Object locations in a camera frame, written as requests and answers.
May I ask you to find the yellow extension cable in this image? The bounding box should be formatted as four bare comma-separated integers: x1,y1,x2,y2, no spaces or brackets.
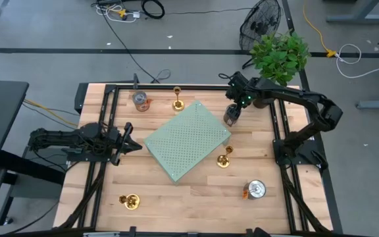
302,0,338,59

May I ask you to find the thin yellow cable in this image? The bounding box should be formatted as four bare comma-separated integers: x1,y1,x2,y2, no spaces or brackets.
22,97,79,128

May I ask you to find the black floor fan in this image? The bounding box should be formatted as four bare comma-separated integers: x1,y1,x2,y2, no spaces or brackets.
238,0,283,70

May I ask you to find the long black floor cable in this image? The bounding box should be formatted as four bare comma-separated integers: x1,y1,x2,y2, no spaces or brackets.
97,0,173,84

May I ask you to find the dark candle tin silver lid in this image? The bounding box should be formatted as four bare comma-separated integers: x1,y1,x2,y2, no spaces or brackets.
223,103,243,128

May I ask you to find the white power cable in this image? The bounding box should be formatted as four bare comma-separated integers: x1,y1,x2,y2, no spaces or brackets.
335,43,379,80

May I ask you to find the green perforated metal shelf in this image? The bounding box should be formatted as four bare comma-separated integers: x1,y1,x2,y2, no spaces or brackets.
143,100,232,184

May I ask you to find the silver metal bracket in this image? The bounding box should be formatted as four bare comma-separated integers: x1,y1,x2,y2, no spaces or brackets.
82,231,122,237

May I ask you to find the green leafy plant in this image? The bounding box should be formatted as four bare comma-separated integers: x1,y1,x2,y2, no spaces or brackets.
249,30,311,88

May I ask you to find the white cable bundle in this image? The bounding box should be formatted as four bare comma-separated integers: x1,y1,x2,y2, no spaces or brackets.
94,3,141,24

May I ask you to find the gold candlestick holder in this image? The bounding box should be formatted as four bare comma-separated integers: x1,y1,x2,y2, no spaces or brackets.
216,145,234,169
172,86,186,112
118,193,141,211

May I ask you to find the black plant pot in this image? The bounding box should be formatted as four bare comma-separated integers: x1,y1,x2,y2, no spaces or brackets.
253,95,276,109

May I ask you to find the black coiled cable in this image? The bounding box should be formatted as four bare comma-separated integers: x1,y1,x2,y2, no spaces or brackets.
141,0,166,20

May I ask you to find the black aluminium table frame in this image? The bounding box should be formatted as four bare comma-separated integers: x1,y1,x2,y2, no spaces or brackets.
74,82,343,237

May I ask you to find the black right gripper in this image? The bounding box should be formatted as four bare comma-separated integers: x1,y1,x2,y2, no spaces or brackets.
224,71,259,125

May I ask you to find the orange heart-print candle tin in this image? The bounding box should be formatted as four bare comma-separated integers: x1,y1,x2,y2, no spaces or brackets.
242,179,267,201
132,91,153,113

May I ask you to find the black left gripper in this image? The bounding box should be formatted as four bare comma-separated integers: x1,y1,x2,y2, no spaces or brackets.
105,122,143,167

